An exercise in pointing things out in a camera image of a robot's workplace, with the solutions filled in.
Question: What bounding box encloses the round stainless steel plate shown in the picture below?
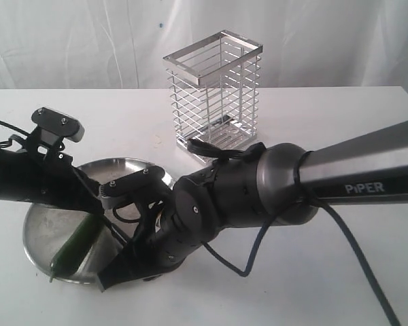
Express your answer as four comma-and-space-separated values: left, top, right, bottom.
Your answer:
21, 156, 176, 285

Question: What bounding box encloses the chrome wire utensil rack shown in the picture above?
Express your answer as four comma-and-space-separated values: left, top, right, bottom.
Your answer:
163, 30, 263, 151

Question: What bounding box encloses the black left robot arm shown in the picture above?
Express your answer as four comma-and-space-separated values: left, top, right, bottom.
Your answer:
0, 149, 104, 214

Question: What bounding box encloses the green cucumber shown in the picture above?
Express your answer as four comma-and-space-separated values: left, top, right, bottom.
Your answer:
50, 215, 103, 282

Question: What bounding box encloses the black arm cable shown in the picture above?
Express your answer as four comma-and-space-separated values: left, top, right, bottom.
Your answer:
0, 114, 31, 150
186, 137, 404, 326

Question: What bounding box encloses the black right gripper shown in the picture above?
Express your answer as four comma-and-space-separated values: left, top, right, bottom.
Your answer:
97, 203, 207, 292

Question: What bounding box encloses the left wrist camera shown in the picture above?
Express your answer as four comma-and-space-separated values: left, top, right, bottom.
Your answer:
25, 107, 85, 162

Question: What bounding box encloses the white backdrop curtain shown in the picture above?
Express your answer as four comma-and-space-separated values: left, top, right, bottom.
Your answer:
0, 1, 408, 91

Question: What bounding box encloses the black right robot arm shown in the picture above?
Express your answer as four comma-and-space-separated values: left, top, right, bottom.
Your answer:
95, 121, 408, 290

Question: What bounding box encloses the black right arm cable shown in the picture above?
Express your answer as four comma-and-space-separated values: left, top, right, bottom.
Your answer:
186, 137, 404, 326

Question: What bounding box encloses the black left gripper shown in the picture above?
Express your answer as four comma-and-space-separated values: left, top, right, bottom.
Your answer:
37, 154, 106, 215

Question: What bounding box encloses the black knife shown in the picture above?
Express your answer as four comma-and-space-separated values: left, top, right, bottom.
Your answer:
101, 215, 130, 247

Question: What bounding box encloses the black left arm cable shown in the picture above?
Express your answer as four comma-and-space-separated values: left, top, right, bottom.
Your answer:
0, 114, 31, 150

